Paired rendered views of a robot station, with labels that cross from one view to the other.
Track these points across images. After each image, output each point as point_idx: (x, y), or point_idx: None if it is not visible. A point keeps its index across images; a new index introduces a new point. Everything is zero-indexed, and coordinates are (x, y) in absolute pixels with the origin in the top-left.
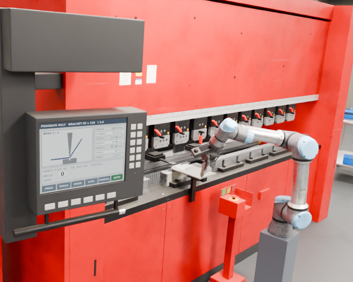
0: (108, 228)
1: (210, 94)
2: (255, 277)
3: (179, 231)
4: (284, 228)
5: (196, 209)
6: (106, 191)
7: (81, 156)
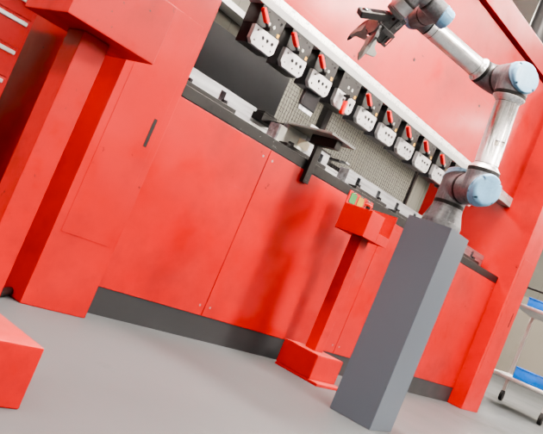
0: (184, 109)
1: (376, 55)
2: (378, 292)
3: (269, 219)
4: (451, 213)
5: (303, 205)
6: None
7: None
